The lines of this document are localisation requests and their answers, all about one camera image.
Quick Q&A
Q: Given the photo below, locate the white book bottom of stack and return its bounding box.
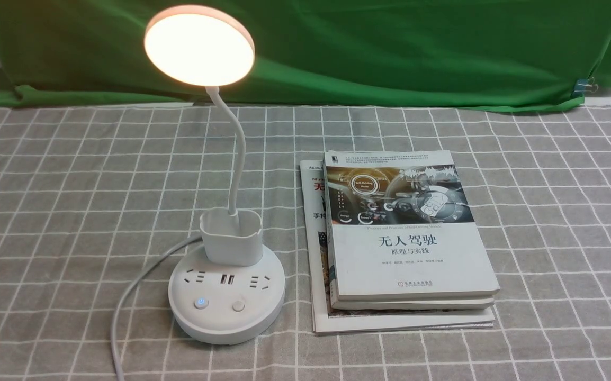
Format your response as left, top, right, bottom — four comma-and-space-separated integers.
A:
299, 160, 495, 334

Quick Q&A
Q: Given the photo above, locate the white self-driving textbook top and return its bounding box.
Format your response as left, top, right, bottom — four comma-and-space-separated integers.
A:
323, 150, 501, 310

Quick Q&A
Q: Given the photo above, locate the grey checked tablecloth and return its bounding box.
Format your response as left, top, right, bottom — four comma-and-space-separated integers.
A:
0, 106, 611, 380

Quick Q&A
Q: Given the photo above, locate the white desk lamp with socket base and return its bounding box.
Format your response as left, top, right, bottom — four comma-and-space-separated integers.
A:
143, 5, 286, 345

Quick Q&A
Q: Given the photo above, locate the blue binder clip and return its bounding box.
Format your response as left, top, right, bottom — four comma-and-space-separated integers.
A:
572, 77, 600, 97

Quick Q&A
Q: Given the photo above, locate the green backdrop cloth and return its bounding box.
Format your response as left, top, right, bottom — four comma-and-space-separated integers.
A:
0, 1, 611, 113

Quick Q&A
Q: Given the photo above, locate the white lamp power cable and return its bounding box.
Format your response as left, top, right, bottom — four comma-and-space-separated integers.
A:
111, 236, 203, 381

